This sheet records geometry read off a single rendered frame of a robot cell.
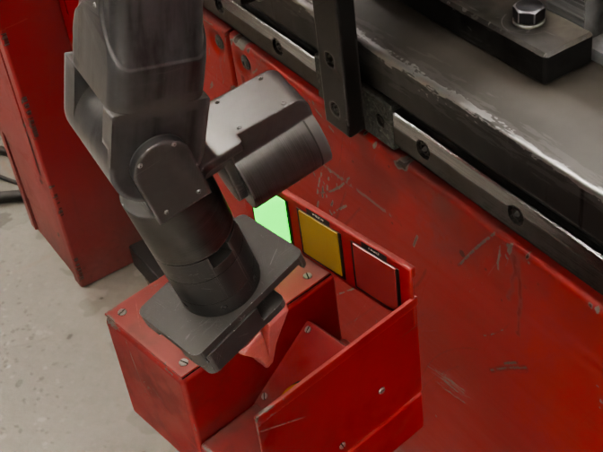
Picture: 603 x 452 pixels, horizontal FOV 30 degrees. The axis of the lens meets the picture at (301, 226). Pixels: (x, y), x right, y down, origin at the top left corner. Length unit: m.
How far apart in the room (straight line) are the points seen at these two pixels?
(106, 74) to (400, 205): 0.54
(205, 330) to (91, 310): 1.38
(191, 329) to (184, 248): 0.08
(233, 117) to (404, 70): 0.33
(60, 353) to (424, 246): 1.09
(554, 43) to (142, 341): 0.41
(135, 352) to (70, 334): 1.17
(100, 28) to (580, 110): 0.45
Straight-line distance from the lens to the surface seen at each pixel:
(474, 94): 0.94
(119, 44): 0.58
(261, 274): 0.75
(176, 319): 0.75
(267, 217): 0.94
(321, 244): 0.89
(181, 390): 0.87
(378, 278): 0.86
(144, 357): 0.90
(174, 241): 0.68
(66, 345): 2.06
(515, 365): 1.05
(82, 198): 2.05
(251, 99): 0.68
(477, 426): 1.18
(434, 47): 1.00
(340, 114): 1.06
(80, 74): 0.64
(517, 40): 0.95
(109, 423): 1.91
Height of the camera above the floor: 1.39
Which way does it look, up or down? 39 degrees down
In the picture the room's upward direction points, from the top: 8 degrees counter-clockwise
